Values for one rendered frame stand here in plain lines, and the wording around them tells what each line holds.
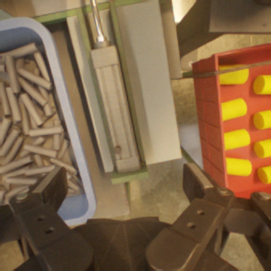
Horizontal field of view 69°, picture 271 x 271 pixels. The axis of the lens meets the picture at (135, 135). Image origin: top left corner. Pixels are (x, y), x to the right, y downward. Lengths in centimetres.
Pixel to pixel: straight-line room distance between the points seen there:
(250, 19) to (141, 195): 137
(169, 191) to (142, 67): 135
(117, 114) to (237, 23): 36
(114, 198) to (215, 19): 49
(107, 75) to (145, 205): 145
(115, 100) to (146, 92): 9
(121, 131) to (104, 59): 12
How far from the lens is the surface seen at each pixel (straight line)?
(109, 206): 55
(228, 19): 56
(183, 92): 146
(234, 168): 89
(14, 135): 47
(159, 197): 168
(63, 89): 38
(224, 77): 79
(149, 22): 43
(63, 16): 44
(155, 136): 43
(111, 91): 34
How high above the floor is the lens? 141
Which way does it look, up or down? 76 degrees down
